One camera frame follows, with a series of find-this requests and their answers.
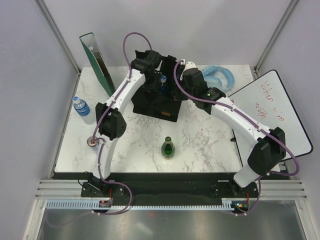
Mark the right aluminium frame post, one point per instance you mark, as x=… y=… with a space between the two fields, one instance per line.
x=275 y=35

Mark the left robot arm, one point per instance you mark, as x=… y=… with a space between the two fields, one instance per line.
x=111 y=124

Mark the Red Bull can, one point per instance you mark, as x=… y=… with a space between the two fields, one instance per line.
x=93 y=144

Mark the aluminium frame post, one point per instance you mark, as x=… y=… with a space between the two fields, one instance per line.
x=275 y=35
x=58 y=35

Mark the black canvas bag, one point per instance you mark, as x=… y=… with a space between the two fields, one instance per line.
x=154 y=104

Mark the blue label water bottle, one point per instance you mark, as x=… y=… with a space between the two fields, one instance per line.
x=163 y=85

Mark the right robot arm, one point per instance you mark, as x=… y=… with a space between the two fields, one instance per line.
x=268 y=145

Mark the white cable duct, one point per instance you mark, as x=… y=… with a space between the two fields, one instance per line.
x=99 y=204

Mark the green glass bottle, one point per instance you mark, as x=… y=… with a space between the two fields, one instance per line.
x=168 y=149

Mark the whiteboard with red writing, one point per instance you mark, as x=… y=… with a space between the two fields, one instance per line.
x=267 y=101

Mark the light blue headphones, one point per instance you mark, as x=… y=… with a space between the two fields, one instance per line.
x=218 y=77

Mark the water bottle on table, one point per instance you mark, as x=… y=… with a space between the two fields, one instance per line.
x=83 y=110

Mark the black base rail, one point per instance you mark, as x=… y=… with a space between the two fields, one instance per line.
x=162 y=188

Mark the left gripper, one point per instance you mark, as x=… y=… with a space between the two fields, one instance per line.
x=154 y=88

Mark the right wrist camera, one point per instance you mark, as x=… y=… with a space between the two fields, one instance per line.
x=187 y=65

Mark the left aluminium frame post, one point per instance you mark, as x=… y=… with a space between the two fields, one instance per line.
x=58 y=35

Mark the green file holder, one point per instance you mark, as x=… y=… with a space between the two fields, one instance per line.
x=96 y=60

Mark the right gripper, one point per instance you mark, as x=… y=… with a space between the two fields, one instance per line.
x=177 y=96

